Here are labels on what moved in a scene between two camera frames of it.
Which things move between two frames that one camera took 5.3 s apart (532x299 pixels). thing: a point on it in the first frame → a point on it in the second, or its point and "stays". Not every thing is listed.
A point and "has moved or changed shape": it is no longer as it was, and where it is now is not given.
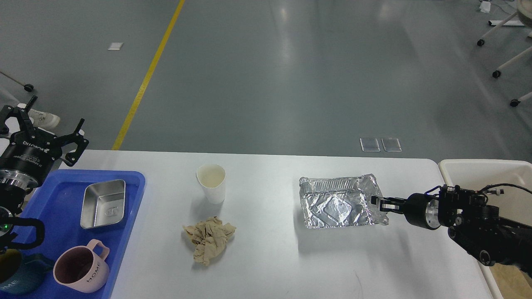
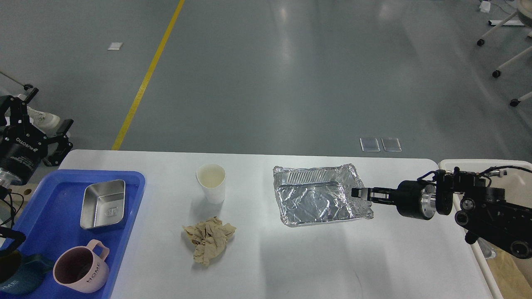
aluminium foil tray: x=328 y=202 has moved or changed shape
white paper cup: x=212 y=178 stays
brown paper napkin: x=209 y=237 stays
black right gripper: x=420 y=209 → x=414 y=198
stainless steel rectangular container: x=103 y=203 stays
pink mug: x=83 y=268 stays
